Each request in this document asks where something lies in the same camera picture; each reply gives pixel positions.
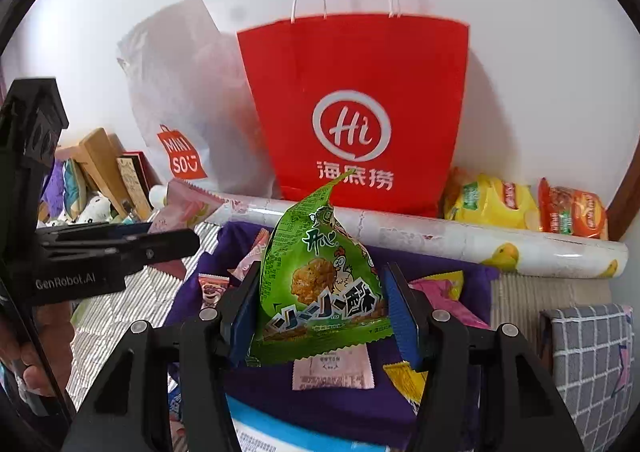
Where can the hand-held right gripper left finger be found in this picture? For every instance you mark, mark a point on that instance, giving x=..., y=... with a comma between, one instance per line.
x=245, y=317

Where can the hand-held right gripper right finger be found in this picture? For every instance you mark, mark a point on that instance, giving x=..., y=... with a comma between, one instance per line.
x=402, y=317

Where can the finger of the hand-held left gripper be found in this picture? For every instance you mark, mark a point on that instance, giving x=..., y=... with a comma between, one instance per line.
x=170, y=247
x=125, y=230

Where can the pink white triangular snack packet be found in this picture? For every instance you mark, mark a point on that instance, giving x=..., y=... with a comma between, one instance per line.
x=185, y=209

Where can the yellow snack packet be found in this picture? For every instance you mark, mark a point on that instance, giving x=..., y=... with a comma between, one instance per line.
x=405, y=379

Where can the green snack packet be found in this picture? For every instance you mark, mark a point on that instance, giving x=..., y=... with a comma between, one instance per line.
x=320, y=282

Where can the purple fabric bin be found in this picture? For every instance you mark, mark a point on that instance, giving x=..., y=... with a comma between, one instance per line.
x=350, y=412

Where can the person's left hand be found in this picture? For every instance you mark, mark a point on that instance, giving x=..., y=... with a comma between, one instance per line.
x=52, y=332

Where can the white plush toy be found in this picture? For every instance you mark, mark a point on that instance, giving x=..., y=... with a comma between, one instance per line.
x=95, y=209

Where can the pink panda print packet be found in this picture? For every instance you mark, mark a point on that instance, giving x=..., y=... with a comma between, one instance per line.
x=212, y=289

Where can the wooden plaque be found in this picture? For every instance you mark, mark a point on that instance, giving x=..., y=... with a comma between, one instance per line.
x=134, y=187

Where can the purple pink snack packet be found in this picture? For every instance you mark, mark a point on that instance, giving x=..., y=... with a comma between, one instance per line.
x=450, y=307

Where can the striped woven mat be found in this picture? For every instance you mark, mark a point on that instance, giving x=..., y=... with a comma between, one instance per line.
x=120, y=307

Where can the dark red box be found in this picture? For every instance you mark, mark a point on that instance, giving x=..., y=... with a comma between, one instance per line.
x=145, y=166

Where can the patterned cushion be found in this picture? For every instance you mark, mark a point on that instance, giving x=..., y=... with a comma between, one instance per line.
x=72, y=187

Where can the wooden box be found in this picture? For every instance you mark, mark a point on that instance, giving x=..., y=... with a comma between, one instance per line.
x=100, y=156

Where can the fruit print paper roll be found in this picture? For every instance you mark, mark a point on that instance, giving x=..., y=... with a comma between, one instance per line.
x=425, y=237

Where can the pale pink square snack packet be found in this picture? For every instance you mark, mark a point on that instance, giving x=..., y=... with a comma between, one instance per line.
x=332, y=372

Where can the blue snack packet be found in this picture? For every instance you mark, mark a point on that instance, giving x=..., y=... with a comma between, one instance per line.
x=175, y=402

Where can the yellow green chip bag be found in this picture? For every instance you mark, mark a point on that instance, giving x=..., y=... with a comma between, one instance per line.
x=465, y=202

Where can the white plastic bag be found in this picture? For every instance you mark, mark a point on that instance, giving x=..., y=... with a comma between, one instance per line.
x=200, y=96

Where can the yellow chip bag red label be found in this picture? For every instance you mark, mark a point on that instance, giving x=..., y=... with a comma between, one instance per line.
x=515, y=207

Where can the grey grid fabric box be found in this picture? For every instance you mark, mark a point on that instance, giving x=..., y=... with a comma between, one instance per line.
x=585, y=357

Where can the orange chip bag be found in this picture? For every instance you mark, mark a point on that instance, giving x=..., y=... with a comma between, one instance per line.
x=575, y=212

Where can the red paper bag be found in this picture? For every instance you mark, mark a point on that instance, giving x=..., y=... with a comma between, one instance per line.
x=375, y=81

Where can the brown wooden frame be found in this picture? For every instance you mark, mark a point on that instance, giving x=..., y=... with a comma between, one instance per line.
x=625, y=202

